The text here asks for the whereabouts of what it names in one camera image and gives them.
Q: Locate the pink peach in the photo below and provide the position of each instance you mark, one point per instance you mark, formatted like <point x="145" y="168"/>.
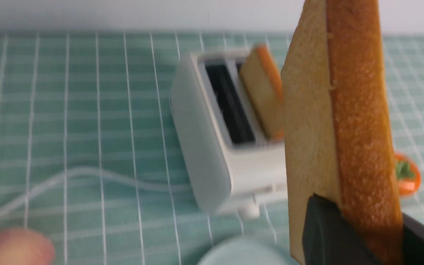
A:
<point x="20" y="246"/>

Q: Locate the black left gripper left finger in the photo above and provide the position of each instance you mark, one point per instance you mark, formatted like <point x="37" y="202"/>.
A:
<point x="328" y="239"/>

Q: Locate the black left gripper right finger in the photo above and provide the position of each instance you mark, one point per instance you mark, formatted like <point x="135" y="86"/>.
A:
<point x="413" y="241"/>

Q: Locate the white two-slot toaster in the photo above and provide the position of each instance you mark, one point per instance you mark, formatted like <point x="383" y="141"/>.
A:
<point x="233" y="167"/>

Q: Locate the orange persimmon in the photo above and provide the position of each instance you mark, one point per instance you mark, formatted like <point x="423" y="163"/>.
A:
<point x="408" y="175"/>

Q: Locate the light green round plate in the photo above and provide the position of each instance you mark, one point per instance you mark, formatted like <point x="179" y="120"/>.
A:
<point x="247" y="251"/>

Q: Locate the green checkered tablecloth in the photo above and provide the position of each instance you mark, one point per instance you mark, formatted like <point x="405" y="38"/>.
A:
<point x="102" y="100"/>

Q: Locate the toast slice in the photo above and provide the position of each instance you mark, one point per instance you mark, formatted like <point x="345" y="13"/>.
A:
<point x="338" y="141"/>
<point x="261" y="79"/>

